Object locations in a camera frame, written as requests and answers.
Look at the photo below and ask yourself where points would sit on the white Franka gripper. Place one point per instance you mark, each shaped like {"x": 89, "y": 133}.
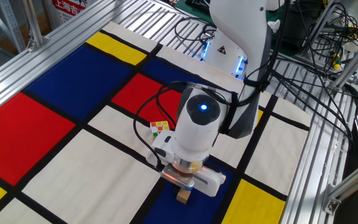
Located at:
{"x": 211, "y": 182}

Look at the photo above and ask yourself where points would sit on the small wooden block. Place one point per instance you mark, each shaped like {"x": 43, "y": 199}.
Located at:
{"x": 183, "y": 196}

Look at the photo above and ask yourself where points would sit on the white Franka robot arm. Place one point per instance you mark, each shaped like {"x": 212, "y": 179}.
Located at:
{"x": 197, "y": 137}

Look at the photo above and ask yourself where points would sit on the colour block patterned cloth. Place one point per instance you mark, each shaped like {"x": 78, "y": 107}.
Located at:
{"x": 73, "y": 174}

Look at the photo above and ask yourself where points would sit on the Rubik's cube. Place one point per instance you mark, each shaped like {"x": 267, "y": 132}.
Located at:
{"x": 158, "y": 127}

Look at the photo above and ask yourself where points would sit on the green mat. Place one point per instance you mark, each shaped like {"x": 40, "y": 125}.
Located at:
{"x": 197, "y": 17}

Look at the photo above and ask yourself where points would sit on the crumpled white paper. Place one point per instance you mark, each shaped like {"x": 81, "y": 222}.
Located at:
{"x": 277, "y": 25}

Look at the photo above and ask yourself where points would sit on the black bag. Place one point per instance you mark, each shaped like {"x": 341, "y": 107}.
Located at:
{"x": 297, "y": 31}

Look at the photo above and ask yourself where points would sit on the yellow green screwdriver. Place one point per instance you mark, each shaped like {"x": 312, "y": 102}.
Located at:
{"x": 337, "y": 62}

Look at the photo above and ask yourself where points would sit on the red white sign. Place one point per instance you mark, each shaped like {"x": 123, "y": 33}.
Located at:
{"x": 68, "y": 9}

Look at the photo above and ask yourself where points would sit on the grey perforated shelf upright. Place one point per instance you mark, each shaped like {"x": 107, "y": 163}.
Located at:
{"x": 11, "y": 21}

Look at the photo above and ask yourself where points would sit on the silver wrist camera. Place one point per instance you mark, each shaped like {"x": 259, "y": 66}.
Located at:
{"x": 177, "y": 177}

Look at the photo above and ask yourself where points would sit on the aluminium beam with bracket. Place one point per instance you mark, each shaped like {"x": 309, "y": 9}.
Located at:
{"x": 353, "y": 182}

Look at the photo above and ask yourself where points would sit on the long aluminium frame rail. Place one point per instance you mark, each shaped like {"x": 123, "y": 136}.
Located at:
{"x": 26, "y": 65}

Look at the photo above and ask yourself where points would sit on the aluminium frame post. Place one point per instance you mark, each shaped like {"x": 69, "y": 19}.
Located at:
{"x": 353, "y": 62}
{"x": 320, "y": 26}
{"x": 31, "y": 18}

